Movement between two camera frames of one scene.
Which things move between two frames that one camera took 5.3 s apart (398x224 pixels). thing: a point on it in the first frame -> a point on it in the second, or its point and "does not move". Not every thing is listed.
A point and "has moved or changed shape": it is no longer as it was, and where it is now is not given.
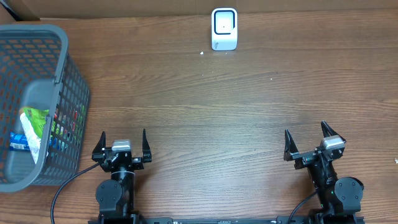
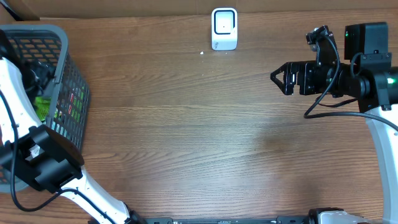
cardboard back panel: [124, 9] does not move
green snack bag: [37, 119] has moved or changed shape
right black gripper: [303, 157] -> [305, 68]
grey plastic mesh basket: [37, 71] does not move
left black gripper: [138, 163] -> [44, 71]
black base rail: [314, 218] does not move
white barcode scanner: [224, 28] does not move
